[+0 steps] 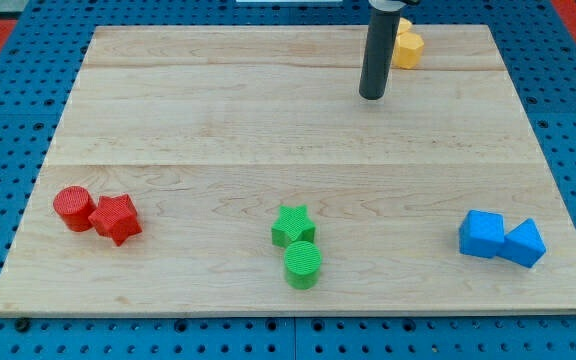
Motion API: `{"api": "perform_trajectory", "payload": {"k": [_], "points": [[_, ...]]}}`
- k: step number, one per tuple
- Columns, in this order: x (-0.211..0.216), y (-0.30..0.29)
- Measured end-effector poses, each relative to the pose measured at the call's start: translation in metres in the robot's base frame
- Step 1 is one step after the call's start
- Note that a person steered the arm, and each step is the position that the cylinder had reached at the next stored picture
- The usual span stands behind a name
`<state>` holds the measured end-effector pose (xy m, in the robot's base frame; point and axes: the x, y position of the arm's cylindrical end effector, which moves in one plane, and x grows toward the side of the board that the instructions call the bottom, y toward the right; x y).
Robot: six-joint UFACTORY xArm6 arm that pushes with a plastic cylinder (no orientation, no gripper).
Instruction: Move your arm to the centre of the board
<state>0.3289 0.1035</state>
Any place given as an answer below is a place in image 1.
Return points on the green star block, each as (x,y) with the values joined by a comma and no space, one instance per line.
(293,224)

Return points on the red cylinder block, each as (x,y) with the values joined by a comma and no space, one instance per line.
(74,205)

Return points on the green cylinder block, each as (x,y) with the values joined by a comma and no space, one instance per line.
(302,263)

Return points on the red star block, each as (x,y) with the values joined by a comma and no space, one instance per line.
(115,218)

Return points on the yellow block behind rod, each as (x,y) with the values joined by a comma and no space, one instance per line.
(404,25)

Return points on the blue triangular prism block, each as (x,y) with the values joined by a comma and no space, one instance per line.
(523,245)

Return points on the yellow hexagon block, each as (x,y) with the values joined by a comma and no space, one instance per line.
(408,50)

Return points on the blue cube block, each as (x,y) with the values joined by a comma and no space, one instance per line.
(481,234)

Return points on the black cylindrical robot arm rod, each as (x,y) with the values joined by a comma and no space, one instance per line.
(379,46)

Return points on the wooden board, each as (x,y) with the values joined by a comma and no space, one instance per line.
(210,129)

